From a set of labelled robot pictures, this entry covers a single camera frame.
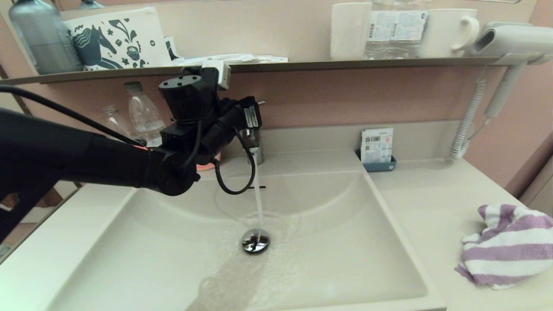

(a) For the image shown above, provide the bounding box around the white handleless cup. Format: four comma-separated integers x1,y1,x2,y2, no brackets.
330,3,372,61

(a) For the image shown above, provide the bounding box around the chrome drain stopper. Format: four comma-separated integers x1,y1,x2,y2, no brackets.
242,228,271,255

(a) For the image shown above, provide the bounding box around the brown wall shelf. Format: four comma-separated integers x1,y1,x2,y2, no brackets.
0,57,504,87

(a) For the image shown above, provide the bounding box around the small clear water bottle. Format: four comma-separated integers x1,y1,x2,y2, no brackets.
102,106,135,141

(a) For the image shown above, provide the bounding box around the grey translucent bottle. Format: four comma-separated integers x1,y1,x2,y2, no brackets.
9,0,83,75

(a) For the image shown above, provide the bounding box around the chrome sink faucet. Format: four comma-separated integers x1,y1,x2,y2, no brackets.
240,100,266,165

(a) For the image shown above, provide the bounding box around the white hair dryer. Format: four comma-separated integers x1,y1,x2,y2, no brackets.
470,22,553,118

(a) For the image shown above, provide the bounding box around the wall mirror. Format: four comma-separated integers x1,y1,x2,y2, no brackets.
56,0,538,64

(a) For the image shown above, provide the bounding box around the tall clear water bottle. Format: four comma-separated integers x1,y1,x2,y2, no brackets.
124,82,165,147

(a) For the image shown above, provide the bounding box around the flat white plastic packet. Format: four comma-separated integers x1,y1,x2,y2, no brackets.
172,54,289,66

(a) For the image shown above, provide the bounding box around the long black arm cable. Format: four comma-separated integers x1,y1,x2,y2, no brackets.
0,84,147,148

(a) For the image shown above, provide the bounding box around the purple white striped towel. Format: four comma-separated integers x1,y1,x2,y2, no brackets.
454,204,553,289

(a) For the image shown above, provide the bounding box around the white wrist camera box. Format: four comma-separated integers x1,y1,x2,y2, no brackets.
202,60,231,90

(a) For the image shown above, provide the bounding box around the white coiled dryer cord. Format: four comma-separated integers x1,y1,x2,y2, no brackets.
449,68,491,160

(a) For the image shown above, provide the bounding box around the small blue plastic tray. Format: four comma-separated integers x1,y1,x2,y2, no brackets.
355,149,396,172

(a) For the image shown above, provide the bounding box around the pink soap pump bottle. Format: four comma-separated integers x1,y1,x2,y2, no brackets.
197,151,222,171

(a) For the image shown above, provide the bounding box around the white horse print pouch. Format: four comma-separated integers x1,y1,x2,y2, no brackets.
65,6,172,71

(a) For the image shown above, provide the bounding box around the white mug with handle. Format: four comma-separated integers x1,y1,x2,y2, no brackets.
417,9,480,59

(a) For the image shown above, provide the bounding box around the white ceramic sink basin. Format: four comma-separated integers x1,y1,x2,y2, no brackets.
47,171,445,311

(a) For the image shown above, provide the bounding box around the white printed packet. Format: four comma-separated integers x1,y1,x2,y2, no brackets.
361,128,394,164

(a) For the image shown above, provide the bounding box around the black looped camera cable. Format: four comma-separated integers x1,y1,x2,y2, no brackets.
214,127,257,195

